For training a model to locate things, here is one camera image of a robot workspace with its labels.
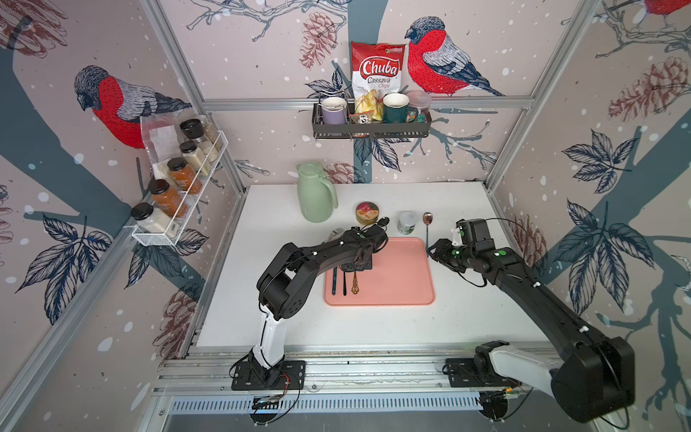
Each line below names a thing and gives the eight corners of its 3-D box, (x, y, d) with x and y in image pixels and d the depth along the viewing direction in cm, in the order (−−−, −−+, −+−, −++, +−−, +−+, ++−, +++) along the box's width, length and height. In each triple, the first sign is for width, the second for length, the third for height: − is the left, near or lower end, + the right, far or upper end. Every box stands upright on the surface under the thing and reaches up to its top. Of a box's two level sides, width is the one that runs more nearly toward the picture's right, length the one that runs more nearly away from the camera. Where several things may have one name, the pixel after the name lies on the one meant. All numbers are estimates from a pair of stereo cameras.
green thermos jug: (302, 223, 111) (291, 180, 92) (305, 204, 117) (295, 161, 99) (336, 222, 111) (332, 180, 92) (337, 204, 117) (334, 161, 98)
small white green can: (398, 234, 107) (400, 226, 102) (396, 219, 112) (397, 211, 107) (414, 234, 106) (417, 226, 102) (412, 219, 112) (414, 210, 107)
